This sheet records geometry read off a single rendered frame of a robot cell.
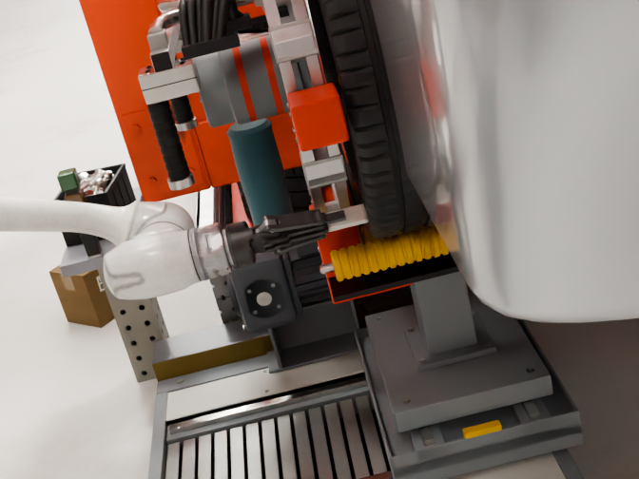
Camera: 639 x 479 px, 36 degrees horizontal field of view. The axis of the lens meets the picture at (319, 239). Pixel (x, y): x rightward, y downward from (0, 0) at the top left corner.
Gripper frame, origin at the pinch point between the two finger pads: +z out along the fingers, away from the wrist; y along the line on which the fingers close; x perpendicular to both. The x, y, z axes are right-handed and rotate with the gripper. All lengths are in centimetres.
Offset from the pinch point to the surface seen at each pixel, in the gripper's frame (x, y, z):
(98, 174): 52, -62, -54
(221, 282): 24, -81, -32
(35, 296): 62, -153, -101
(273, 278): 11, -50, -17
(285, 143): 42, -49, -7
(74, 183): 40, -41, -55
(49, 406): 9, -99, -85
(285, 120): 45, -45, -6
